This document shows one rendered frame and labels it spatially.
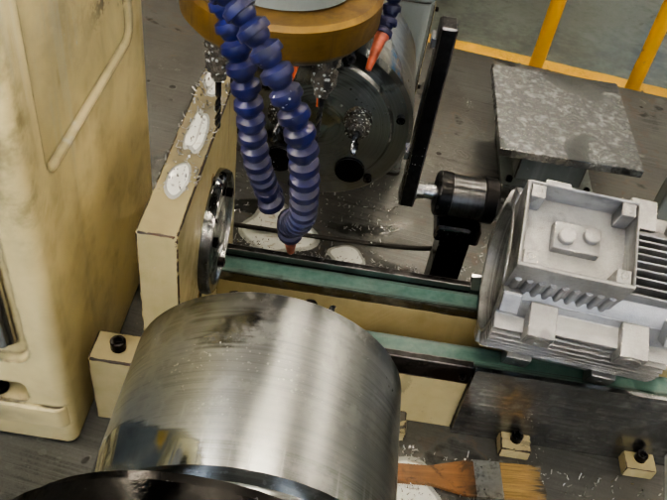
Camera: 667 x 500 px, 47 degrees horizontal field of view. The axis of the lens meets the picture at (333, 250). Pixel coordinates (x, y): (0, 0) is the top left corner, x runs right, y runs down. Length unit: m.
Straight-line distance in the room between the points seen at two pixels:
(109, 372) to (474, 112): 0.94
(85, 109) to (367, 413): 0.42
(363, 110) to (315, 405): 0.52
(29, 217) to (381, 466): 0.36
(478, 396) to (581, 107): 0.67
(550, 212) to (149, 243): 0.43
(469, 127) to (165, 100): 0.58
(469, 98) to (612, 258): 0.81
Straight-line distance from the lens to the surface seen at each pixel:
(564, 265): 0.84
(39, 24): 0.70
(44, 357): 0.85
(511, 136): 1.32
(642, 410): 1.00
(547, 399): 0.97
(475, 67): 1.72
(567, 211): 0.87
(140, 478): 0.32
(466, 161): 1.44
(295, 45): 0.64
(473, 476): 0.99
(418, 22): 1.20
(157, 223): 0.72
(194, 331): 0.62
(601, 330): 0.88
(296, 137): 0.50
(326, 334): 0.62
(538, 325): 0.85
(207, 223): 0.83
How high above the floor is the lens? 1.64
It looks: 44 degrees down
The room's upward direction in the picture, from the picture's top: 10 degrees clockwise
